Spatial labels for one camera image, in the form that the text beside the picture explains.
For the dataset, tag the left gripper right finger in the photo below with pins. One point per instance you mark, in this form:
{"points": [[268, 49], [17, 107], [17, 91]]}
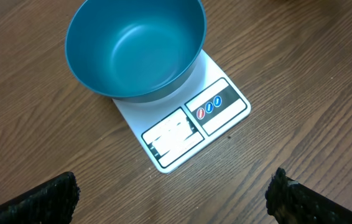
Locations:
{"points": [[290, 202]]}

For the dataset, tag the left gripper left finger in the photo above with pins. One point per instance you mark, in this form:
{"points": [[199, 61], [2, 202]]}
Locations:
{"points": [[52, 202]]}

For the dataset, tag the white digital kitchen scale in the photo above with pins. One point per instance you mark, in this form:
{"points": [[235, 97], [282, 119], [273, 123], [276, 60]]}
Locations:
{"points": [[174, 128]]}

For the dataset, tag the teal blue bowl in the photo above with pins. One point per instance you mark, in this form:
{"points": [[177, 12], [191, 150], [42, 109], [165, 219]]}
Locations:
{"points": [[135, 50]]}

